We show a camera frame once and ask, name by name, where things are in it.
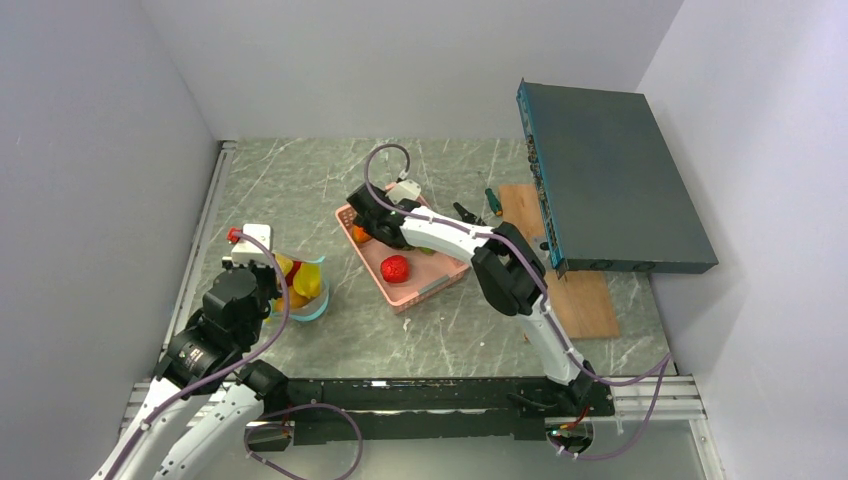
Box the orange red mango toy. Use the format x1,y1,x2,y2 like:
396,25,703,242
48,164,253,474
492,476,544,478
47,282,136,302
351,225,372,244

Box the red cracked fruit toy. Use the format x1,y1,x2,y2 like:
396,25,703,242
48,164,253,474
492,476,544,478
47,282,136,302
380,255,411,284

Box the pink plastic basket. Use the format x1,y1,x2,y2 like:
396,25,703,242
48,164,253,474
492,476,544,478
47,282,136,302
335,204,469,314

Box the yellow starfruit toy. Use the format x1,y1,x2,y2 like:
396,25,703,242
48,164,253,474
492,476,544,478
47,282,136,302
292,262,322,299

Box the clear zip top bag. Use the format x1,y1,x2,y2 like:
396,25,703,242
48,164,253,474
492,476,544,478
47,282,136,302
274,252,330,323

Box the yellow bumpy fruit toy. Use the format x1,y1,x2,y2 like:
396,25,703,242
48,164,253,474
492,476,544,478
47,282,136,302
274,253,294,276

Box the red pomegranate toy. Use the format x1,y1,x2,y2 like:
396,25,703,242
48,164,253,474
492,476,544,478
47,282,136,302
285,260,302,286

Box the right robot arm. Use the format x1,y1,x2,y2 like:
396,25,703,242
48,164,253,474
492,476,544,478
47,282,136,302
347,182,592,415

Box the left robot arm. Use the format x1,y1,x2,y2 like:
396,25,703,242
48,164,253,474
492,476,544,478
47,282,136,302
93,263,280,479

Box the wooden board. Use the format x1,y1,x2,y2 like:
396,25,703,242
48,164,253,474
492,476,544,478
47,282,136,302
498,184,620,340

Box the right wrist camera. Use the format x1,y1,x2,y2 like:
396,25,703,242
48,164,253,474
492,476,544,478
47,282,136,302
386,179,422,204

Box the black handled pliers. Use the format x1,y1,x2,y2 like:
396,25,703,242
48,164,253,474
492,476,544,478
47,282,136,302
453,202,497,228

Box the green handled screwdriver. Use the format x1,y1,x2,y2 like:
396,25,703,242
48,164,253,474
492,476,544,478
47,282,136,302
484,187,503,217

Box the dark blue network switch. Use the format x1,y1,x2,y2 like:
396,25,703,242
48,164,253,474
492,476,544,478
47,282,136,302
516,81,719,274

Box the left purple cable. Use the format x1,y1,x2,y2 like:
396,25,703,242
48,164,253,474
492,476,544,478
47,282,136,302
102,231,364,480

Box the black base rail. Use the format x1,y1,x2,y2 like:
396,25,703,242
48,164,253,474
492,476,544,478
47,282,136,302
287,376,615,446

